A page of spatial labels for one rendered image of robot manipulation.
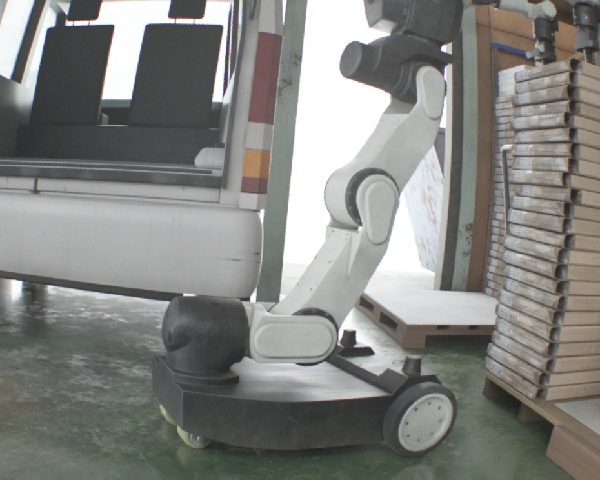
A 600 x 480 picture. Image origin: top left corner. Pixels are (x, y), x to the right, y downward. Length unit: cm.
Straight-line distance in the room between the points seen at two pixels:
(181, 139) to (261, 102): 186
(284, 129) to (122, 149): 95
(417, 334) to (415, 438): 143
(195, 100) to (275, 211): 86
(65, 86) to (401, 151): 268
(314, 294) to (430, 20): 76
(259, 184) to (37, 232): 70
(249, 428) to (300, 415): 12
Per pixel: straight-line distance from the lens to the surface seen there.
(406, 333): 316
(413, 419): 176
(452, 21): 195
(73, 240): 216
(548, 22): 245
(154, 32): 417
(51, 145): 417
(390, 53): 187
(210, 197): 229
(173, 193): 229
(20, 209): 219
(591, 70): 208
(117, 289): 237
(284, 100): 362
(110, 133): 410
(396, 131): 187
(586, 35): 214
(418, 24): 192
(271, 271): 363
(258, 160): 222
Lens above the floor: 64
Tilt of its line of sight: 4 degrees down
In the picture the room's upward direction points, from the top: 5 degrees clockwise
